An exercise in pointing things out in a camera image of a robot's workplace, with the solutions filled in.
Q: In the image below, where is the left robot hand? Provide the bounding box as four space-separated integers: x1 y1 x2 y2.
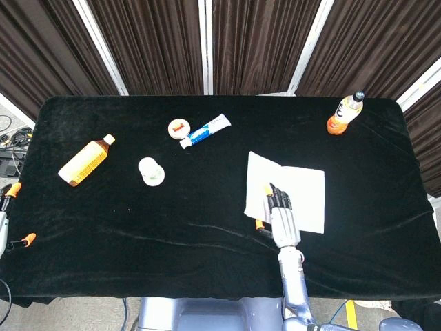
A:
0 182 37 259

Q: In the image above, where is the white metal frame post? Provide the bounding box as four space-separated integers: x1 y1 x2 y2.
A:
198 0 214 96
72 0 130 97
287 0 336 97
396 57 441 112

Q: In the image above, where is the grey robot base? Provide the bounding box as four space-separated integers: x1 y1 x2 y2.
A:
132 297 287 331

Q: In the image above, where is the orange drink bottle black cap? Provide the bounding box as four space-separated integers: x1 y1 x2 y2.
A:
326 90 366 136

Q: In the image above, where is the blue white toothpaste tube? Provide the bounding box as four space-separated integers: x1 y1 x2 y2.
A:
178 113 232 150

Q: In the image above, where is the small white jar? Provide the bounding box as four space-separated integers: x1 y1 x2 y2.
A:
138 157 166 188

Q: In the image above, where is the brown curtain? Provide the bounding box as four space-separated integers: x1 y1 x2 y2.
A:
0 0 441 198

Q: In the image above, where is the amber tea bottle yellow label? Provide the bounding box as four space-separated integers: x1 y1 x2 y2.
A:
57 133 116 188

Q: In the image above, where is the black cables bundle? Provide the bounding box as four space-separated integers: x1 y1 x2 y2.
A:
0 114 34 177

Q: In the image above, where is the round white tin red print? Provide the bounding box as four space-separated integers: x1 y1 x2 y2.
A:
167 118 192 140

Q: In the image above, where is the black velvet tablecloth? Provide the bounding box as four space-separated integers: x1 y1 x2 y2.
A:
0 94 441 310

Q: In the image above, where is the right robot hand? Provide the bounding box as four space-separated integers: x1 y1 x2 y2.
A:
255 182 302 248

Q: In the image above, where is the white book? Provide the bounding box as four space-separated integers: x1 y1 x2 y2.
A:
243 150 326 234

